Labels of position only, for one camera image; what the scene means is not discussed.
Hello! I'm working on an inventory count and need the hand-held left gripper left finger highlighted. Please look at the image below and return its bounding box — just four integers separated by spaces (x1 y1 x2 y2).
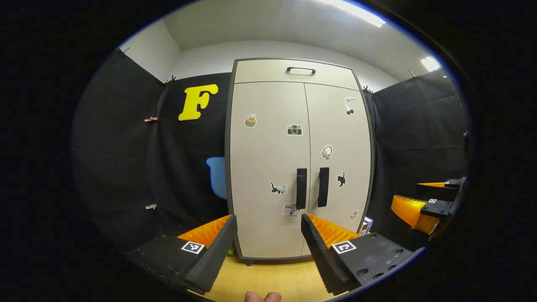
126 215 238 295

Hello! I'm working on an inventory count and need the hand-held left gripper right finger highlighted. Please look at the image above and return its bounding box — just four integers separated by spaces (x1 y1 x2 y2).
301 213 416 295

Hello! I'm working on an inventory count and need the black door handle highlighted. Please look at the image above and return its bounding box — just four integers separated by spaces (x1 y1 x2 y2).
296 168 308 210
318 167 330 208

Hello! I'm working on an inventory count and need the beige cabinet door headphone sticker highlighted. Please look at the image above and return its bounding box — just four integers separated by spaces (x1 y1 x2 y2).
304 83 373 257

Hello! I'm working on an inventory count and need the beige cabinet drawer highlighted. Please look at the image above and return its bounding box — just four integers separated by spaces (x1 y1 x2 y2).
234 59 360 91

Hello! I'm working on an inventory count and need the grey double-door shoe cabinet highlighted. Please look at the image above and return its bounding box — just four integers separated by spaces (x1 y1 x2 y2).
225 57 375 266

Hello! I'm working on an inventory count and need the black backdrop cloth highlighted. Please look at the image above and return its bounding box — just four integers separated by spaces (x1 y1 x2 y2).
71 47 470 260

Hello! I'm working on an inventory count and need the beige cabinet door camera sticker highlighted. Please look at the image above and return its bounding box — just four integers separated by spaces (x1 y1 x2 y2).
230 81 312 259

